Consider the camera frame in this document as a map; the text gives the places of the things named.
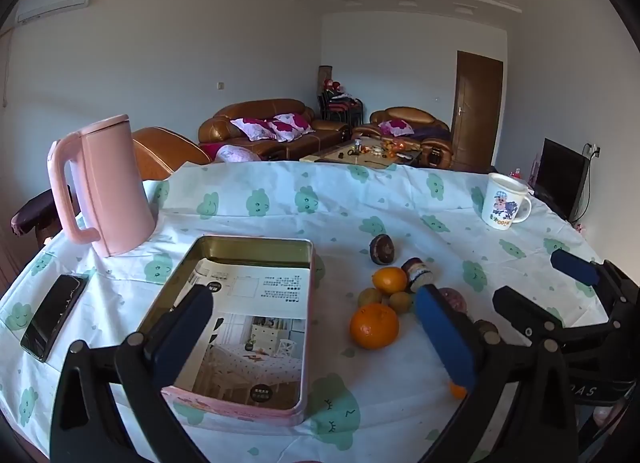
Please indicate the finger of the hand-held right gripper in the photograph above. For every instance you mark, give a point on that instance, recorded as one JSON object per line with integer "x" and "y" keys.
{"x": 575, "y": 266}
{"x": 525, "y": 312}

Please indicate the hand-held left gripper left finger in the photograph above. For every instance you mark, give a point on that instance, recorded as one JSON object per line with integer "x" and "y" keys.
{"x": 182, "y": 338}

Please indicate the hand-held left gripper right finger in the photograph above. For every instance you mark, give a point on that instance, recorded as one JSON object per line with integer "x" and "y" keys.
{"x": 445, "y": 338}

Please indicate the yellow-green round fruit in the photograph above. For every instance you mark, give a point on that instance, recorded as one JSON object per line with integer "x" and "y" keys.
{"x": 369, "y": 297}
{"x": 401, "y": 302}

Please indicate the layered brown round cake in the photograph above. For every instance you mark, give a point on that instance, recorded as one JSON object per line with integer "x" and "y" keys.
{"x": 417, "y": 272}

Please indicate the large orange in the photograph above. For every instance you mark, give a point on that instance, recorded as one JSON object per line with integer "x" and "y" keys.
{"x": 374, "y": 325}

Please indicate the pink metal tin box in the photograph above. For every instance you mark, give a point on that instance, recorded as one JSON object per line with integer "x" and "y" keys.
{"x": 250, "y": 248}

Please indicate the pale purple round fruit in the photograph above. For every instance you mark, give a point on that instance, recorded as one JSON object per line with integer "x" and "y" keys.
{"x": 454, "y": 300}

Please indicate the brown round fruit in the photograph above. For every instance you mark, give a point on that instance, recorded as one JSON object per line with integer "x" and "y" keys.
{"x": 485, "y": 327}

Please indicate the small orange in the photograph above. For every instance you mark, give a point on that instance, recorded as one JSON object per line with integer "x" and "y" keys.
{"x": 390, "y": 280}
{"x": 456, "y": 391}

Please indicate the printed paper leaflet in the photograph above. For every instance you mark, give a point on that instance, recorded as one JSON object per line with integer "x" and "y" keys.
{"x": 260, "y": 293}

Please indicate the white cartoon print mug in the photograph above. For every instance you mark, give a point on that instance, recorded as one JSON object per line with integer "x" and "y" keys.
{"x": 500, "y": 210}

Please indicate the black television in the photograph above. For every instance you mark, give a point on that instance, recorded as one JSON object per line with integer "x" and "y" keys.
{"x": 557, "y": 173}

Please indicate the dark purple passion fruit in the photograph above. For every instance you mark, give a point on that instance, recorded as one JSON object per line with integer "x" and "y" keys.
{"x": 382, "y": 249}

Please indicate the black smartphone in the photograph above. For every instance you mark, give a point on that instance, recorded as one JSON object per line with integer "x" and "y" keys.
{"x": 52, "y": 315}

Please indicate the white tablecloth with green clouds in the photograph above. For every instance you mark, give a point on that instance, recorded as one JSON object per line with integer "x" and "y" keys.
{"x": 280, "y": 213}

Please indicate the pink electric kettle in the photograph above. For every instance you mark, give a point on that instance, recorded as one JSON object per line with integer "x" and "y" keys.
{"x": 110, "y": 183}

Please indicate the brown wooden door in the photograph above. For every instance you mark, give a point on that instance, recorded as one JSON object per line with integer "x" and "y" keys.
{"x": 475, "y": 108}

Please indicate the brown leather armchair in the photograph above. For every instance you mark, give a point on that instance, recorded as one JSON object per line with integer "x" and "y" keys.
{"x": 165, "y": 148}

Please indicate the purple blanket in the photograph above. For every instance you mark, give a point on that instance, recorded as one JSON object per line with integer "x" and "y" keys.
{"x": 432, "y": 133}

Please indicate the dark brown chair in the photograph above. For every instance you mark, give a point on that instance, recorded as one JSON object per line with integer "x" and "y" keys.
{"x": 35, "y": 208}

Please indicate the short brown leather sofa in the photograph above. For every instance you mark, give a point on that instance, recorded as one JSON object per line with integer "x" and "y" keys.
{"x": 430, "y": 118}

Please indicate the cluttered coffee table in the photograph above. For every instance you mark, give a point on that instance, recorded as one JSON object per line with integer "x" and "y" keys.
{"x": 340, "y": 153}

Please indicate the white pillow with magenta flowers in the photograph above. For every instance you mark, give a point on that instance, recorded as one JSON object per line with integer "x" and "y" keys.
{"x": 252, "y": 128}
{"x": 290, "y": 124}
{"x": 395, "y": 127}

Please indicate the long brown leather sofa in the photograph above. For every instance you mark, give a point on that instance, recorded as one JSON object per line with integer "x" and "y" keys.
{"x": 320, "y": 135}

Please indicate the stack of dark chairs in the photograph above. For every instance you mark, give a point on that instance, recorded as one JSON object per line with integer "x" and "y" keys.
{"x": 342, "y": 108}

